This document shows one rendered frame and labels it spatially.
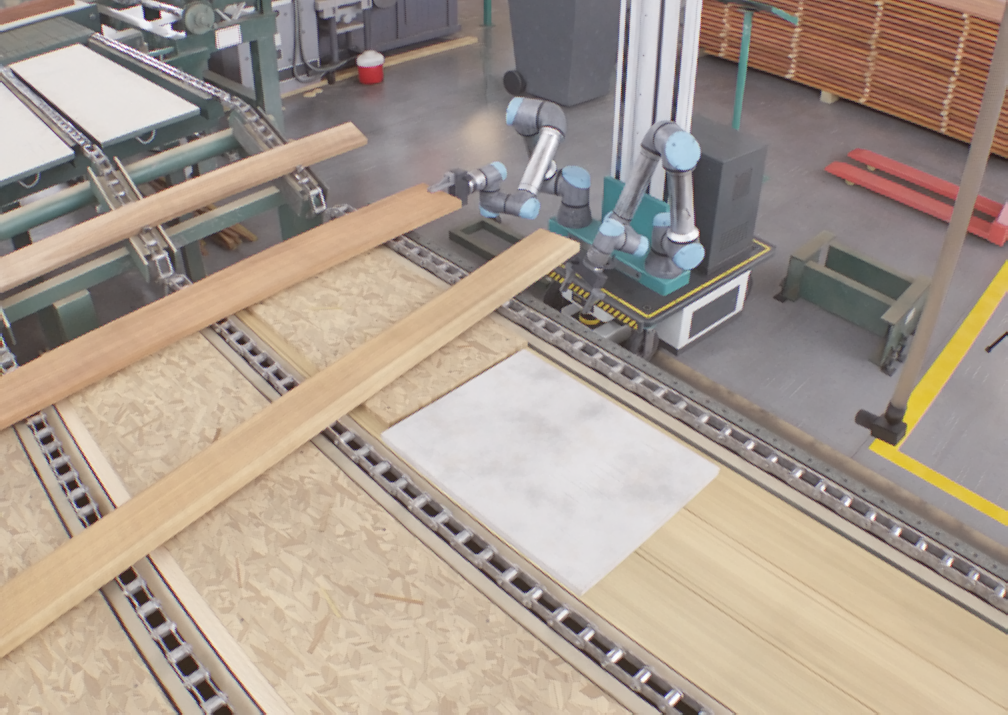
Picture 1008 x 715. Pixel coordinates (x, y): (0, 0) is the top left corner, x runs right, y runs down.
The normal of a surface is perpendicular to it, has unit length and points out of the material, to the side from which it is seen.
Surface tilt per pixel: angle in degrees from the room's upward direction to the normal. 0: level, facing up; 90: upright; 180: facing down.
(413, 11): 90
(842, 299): 90
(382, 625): 0
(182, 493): 0
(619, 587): 0
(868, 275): 90
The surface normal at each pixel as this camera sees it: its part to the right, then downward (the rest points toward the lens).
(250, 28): 0.71, 0.41
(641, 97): -0.76, 0.37
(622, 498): 0.01, -0.82
